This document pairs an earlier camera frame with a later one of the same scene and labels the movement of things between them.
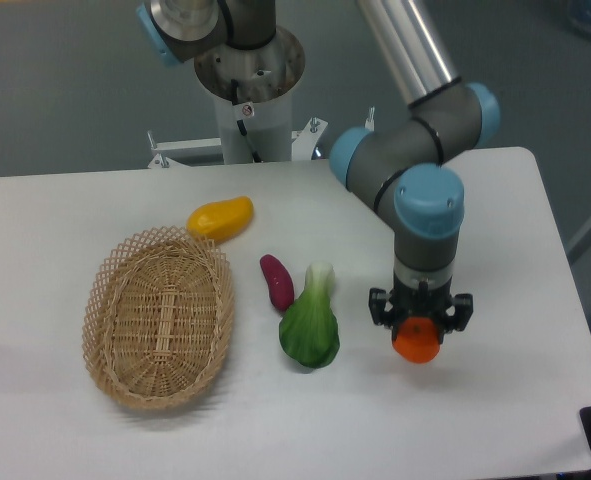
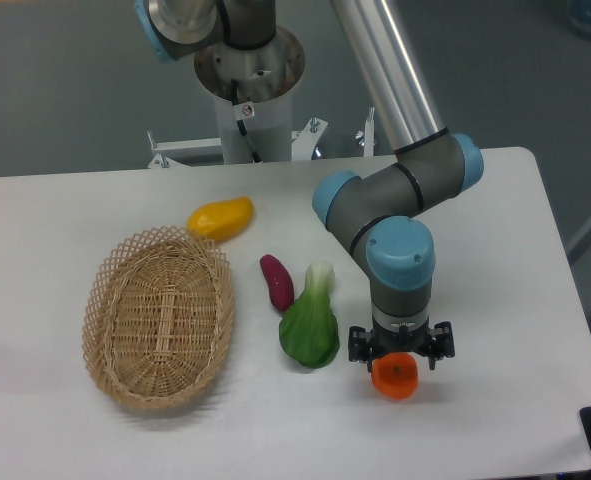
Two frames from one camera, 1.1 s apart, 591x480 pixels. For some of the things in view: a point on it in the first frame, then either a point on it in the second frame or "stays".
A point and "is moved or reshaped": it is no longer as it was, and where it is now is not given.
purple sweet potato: [280, 281] stays
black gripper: [407, 302] to [415, 341]
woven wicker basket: [158, 317] stays
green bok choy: [309, 330] stays
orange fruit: [417, 340] is moved or reshaped
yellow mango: [222, 220] stays
